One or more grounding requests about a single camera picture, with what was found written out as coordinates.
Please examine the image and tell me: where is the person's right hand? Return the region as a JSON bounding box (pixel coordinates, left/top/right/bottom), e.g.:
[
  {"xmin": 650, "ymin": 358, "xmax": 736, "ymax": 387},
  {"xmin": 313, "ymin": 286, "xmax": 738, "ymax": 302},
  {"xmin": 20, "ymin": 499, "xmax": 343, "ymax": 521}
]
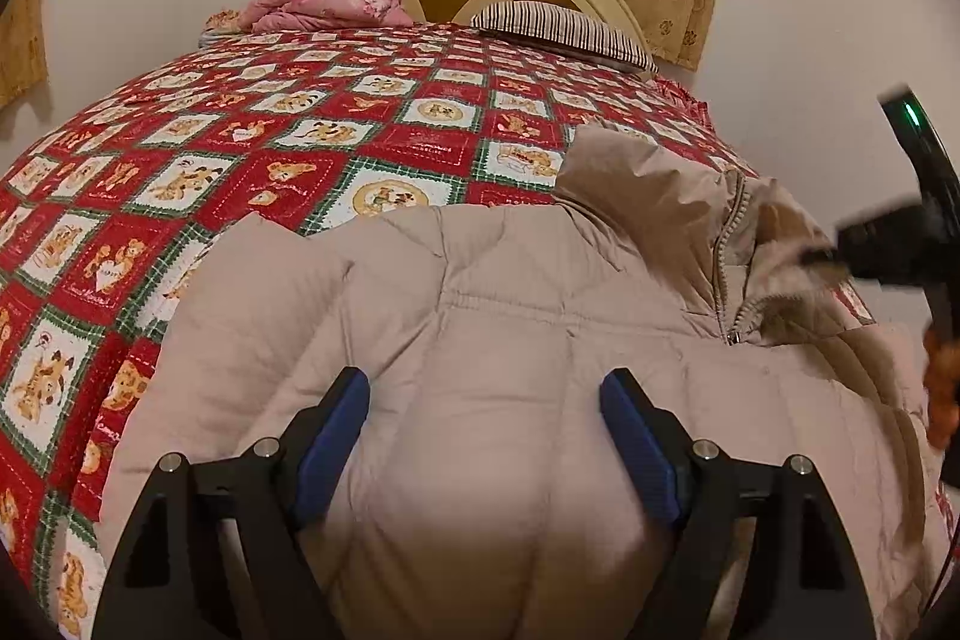
[{"xmin": 922, "ymin": 321, "xmax": 960, "ymax": 450}]

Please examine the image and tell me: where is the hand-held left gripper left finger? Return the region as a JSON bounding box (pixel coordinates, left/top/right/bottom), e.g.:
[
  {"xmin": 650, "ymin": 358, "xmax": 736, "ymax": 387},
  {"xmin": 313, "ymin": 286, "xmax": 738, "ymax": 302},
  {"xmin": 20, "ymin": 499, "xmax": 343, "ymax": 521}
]
[{"xmin": 90, "ymin": 367, "xmax": 371, "ymax": 640}]

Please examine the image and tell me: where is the pink floral folded blanket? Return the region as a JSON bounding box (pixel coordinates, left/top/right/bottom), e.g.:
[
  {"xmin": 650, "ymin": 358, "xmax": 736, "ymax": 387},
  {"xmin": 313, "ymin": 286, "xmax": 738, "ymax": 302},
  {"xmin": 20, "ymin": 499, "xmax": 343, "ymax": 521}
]
[{"xmin": 238, "ymin": 0, "xmax": 415, "ymax": 35}]

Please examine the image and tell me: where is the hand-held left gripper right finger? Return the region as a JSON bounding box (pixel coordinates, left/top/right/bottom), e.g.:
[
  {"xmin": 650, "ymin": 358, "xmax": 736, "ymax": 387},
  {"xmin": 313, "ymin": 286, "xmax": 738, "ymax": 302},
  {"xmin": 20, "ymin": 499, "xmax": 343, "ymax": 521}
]
[{"xmin": 598, "ymin": 368, "xmax": 878, "ymax": 640}]

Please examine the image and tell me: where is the striped pillow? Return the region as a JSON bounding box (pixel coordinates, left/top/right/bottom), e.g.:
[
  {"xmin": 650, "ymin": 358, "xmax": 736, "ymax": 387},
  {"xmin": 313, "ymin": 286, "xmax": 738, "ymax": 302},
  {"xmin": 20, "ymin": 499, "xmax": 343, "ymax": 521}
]
[{"xmin": 469, "ymin": 0, "xmax": 659, "ymax": 79}]

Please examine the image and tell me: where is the beige quilted puffer jacket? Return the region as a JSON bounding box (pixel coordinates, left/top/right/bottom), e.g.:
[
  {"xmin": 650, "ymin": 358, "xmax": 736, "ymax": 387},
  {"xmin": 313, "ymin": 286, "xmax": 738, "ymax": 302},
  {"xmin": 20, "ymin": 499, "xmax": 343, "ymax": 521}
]
[{"xmin": 97, "ymin": 122, "xmax": 953, "ymax": 640}]

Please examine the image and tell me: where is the small floral pillow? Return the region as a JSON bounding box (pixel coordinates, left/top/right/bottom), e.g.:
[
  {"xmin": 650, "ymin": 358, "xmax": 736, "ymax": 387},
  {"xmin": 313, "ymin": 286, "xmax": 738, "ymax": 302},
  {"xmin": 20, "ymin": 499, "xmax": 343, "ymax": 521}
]
[{"xmin": 199, "ymin": 8, "xmax": 245, "ymax": 49}]

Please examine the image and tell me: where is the red printed bear quilt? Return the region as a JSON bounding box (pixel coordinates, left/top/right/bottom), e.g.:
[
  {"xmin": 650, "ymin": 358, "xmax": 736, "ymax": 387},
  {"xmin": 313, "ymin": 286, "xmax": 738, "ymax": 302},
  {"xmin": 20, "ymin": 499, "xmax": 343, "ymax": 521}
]
[{"xmin": 0, "ymin": 21, "xmax": 882, "ymax": 637}]

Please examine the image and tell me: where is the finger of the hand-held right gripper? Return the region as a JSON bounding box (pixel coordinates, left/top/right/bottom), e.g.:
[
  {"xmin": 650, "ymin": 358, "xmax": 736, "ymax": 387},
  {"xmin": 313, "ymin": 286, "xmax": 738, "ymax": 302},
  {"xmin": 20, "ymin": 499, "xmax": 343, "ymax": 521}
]
[{"xmin": 799, "ymin": 245, "xmax": 852, "ymax": 274}]

